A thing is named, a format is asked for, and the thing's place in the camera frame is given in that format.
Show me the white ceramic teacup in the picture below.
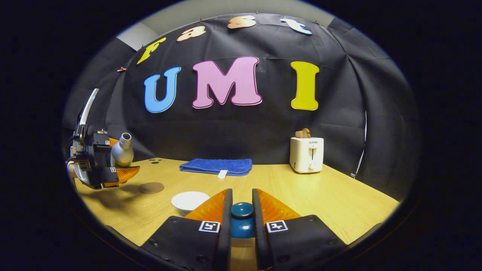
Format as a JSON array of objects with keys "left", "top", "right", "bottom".
[{"left": 171, "top": 191, "right": 210, "bottom": 216}]

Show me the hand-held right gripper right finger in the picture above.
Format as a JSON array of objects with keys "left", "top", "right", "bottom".
[{"left": 252, "top": 188, "right": 349, "bottom": 271}]

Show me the round brown coaster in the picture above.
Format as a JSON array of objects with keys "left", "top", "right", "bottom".
[{"left": 138, "top": 182, "right": 165, "bottom": 194}]

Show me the folded blue towel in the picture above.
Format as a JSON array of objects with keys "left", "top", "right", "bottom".
[{"left": 179, "top": 158, "right": 253, "bottom": 179}]

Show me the white toaster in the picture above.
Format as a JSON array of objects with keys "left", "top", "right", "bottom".
[{"left": 289, "top": 137, "right": 324, "bottom": 174}]

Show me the silver green-label water bottle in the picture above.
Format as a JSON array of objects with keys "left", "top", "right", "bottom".
[{"left": 110, "top": 132, "right": 134, "bottom": 168}]

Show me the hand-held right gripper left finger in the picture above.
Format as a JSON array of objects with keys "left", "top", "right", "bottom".
[{"left": 140, "top": 188, "right": 233, "bottom": 271}]

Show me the teal teacup lid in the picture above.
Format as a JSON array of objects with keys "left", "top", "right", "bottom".
[{"left": 230, "top": 202, "right": 256, "bottom": 239}]

